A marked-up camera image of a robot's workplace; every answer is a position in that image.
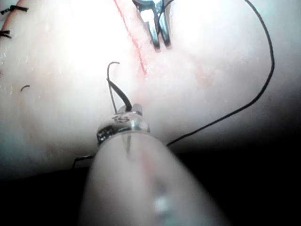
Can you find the left arm needle driver jaw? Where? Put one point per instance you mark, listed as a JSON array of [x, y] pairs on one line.
[[122, 99]]

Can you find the left arm needle driver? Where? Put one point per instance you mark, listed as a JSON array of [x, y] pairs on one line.
[[124, 122]]

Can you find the right arm needle driver jaw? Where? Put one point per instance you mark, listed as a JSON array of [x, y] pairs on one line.
[[164, 30], [154, 33]]

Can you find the right arm needle driver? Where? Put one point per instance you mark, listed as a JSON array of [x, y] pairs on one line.
[[138, 2]]

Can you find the curved steel needle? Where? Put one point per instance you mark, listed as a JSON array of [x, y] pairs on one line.
[[108, 70]]

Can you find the tissue pad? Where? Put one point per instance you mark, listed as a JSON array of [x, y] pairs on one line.
[[211, 70]]

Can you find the short black thread piece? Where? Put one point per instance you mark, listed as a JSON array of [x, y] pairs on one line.
[[24, 86]]

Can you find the black stitching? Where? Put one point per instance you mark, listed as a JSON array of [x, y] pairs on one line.
[[18, 9]]

